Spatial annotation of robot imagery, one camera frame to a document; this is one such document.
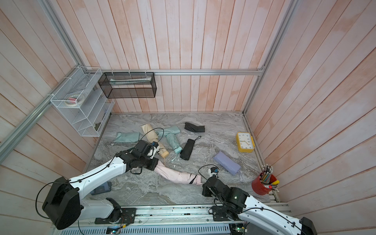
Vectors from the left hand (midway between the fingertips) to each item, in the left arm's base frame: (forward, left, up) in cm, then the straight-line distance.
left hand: (156, 165), depth 84 cm
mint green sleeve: (+24, +25, -6) cm, 35 cm away
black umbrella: (+13, -18, -5) cm, 23 cm away
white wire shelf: (+17, +36, +22) cm, 45 cm away
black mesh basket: (+40, +18, +27) cm, 52 cm away
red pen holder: (-10, -60, +1) cm, 60 cm away
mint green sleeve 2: (+30, -8, -5) cm, 31 cm away
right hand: (-10, -27, -5) cm, 29 cm away
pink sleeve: (-3, -6, -2) cm, 7 cm away
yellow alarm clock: (+19, -59, -4) cm, 62 cm away
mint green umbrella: (+18, -9, -4) cm, 21 cm away
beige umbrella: (+12, -2, -4) cm, 13 cm away
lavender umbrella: (+2, -46, -5) cm, 46 cm away
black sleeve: (+31, -25, -5) cm, 41 cm away
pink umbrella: (-7, -19, -3) cm, 21 cm away
